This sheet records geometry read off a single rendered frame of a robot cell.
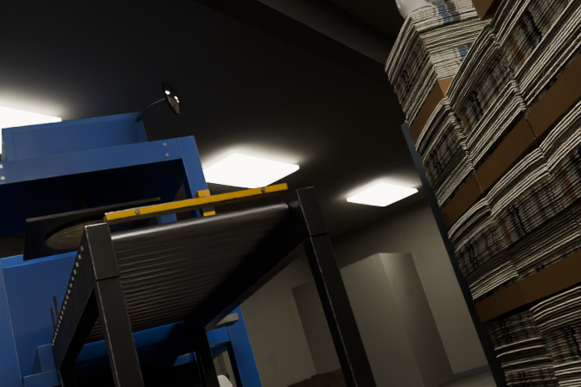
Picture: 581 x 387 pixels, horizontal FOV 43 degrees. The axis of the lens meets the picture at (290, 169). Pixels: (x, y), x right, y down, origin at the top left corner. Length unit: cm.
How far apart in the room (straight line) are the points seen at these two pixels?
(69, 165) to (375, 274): 881
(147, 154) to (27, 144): 50
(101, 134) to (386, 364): 879
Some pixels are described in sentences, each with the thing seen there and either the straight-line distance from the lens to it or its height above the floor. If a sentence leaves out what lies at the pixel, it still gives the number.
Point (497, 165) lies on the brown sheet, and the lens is 141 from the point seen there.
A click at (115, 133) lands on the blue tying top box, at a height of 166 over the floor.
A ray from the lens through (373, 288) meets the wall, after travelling 1158.
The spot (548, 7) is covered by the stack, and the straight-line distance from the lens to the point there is 115.
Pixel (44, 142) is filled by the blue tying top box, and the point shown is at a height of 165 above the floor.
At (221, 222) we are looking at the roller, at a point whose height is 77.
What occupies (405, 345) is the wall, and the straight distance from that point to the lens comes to 1142.
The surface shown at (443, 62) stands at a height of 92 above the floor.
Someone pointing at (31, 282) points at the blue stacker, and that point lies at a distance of 536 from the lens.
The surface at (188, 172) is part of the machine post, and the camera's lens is 320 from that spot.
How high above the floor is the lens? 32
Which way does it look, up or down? 17 degrees up
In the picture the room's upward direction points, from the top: 17 degrees counter-clockwise
